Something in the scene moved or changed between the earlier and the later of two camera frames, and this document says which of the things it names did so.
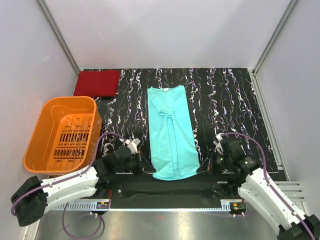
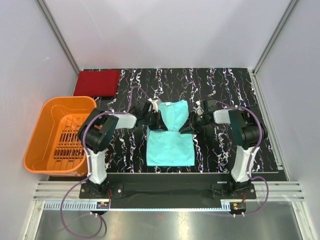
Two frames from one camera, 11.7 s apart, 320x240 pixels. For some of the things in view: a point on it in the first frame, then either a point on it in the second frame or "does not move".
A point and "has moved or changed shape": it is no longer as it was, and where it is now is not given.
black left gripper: [140, 162] to [154, 119]
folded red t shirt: [98, 83] does not move
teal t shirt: [174, 150] has moved or changed shape
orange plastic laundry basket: [65, 137] does not move
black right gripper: [211, 163] to [195, 121]
